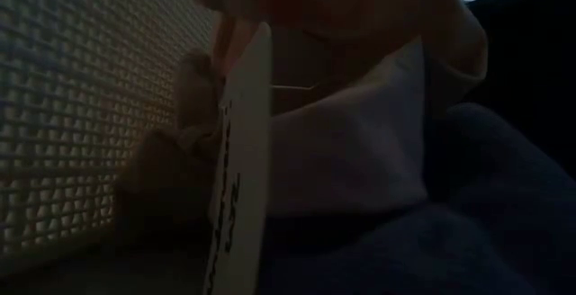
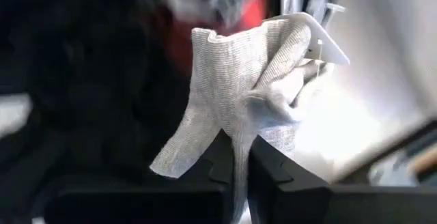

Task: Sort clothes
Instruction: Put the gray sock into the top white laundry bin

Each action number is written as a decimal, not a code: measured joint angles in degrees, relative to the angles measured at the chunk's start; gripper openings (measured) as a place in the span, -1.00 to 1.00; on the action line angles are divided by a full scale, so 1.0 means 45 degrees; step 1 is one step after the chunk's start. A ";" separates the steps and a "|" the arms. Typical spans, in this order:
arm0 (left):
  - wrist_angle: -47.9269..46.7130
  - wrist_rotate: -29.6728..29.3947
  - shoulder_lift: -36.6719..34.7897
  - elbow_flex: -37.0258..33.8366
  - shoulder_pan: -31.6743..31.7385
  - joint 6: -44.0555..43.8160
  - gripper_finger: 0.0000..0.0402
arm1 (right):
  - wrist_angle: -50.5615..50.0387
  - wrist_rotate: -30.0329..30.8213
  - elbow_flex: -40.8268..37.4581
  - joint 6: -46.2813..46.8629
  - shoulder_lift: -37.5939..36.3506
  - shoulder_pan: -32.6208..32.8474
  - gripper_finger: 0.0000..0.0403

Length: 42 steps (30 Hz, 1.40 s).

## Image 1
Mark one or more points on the pink garment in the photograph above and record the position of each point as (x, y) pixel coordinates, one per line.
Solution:
(360, 7)

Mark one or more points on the large black garment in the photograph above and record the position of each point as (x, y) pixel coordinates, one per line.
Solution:
(531, 83)

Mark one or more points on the white printed garment tag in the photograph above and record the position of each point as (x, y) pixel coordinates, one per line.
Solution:
(245, 128)

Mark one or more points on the purple sock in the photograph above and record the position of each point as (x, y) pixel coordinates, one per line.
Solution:
(450, 241)

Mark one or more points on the white woven-texture plastic basket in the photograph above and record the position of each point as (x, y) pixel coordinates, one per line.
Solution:
(67, 106)

